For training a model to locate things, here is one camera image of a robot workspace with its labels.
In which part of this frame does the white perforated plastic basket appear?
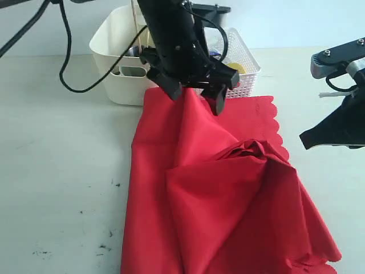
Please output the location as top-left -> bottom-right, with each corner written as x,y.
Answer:
205,27 -> 261,99

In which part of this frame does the cream plastic storage bin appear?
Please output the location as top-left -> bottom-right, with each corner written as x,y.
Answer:
89,3 -> 156,106

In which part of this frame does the yellow lemon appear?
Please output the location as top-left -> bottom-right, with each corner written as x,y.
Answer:
226,62 -> 246,75

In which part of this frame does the blue white milk carton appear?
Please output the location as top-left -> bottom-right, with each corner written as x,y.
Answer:
209,51 -> 221,57

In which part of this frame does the wooden chopstick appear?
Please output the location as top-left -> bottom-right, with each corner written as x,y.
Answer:
145,29 -> 150,47
131,0 -> 142,55

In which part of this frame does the red tablecloth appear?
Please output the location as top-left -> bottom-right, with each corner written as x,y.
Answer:
120,88 -> 342,273

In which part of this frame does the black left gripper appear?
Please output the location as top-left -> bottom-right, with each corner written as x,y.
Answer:
139,1 -> 240,115

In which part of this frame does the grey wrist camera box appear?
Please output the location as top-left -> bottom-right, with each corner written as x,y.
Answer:
310,38 -> 364,79

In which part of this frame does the stainless steel cup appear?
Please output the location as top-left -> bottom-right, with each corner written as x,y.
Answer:
122,45 -> 149,77

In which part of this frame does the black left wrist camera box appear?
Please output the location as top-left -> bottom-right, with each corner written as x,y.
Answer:
191,3 -> 232,26

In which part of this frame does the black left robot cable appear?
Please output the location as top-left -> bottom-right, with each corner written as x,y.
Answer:
0,0 -> 149,92

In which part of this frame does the brown wooden plate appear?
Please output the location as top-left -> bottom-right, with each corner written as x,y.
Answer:
112,66 -> 120,75

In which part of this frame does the white ceramic bowl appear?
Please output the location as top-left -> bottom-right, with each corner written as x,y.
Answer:
119,66 -> 126,76

